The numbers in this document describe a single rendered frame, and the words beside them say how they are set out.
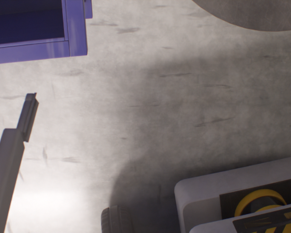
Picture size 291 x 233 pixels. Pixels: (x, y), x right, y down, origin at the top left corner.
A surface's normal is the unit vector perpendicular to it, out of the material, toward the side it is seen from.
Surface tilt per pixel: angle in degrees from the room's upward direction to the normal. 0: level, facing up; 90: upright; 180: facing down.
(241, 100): 0
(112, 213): 91
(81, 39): 0
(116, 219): 77
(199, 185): 90
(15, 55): 0
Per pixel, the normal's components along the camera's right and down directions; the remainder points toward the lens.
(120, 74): 0.08, 0.33
